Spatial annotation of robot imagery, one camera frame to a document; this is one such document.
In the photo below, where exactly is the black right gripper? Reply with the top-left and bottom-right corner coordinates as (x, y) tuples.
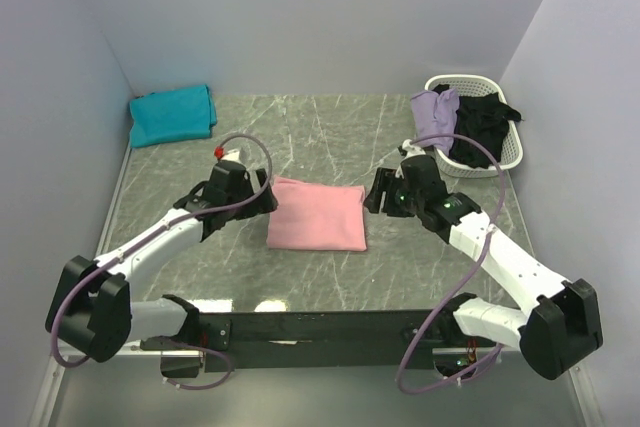
(362, 167), (423, 218)

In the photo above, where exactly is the pink t shirt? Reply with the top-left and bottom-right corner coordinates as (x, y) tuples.
(266, 177), (367, 252)

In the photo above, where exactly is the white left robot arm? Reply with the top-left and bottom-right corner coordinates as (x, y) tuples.
(45, 160), (277, 363)

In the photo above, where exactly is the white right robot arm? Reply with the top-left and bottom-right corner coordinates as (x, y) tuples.
(364, 154), (603, 380)

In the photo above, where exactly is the lavender t shirt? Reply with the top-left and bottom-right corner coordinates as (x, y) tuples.
(410, 86), (460, 155)

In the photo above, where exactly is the folded teal t shirt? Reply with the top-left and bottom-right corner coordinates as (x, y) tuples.
(129, 84), (217, 149)

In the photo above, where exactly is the black t shirt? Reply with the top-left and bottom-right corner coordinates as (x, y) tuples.
(433, 84), (522, 169)

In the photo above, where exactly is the white plastic laundry basket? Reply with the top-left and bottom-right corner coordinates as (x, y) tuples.
(424, 74), (523, 179)

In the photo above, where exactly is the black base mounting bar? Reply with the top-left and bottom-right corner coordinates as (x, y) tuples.
(141, 310), (494, 379)

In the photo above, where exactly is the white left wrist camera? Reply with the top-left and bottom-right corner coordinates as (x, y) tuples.
(214, 146), (248, 165)

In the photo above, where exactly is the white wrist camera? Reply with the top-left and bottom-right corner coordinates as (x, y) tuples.
(398, 139), (426, 160)
(214, 146), (248, 165)

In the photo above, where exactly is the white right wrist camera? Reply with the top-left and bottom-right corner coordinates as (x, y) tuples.
(398, 139), (426, 160)

